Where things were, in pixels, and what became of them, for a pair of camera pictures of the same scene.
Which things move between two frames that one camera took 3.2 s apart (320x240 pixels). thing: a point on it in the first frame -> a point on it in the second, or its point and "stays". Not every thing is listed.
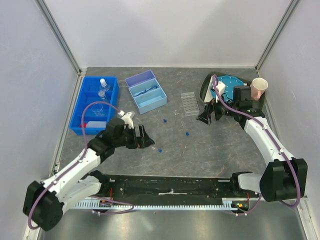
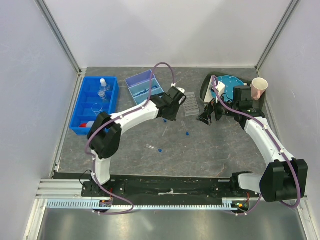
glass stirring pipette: x=175 y=128 -> x=165 y=130
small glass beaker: x=101 y=93 stays
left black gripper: x=139 y=142 -> x=173 y=117
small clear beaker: x=97 y=108 stays
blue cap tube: x=187 y=132 stays
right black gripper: x=205 y=116 stays
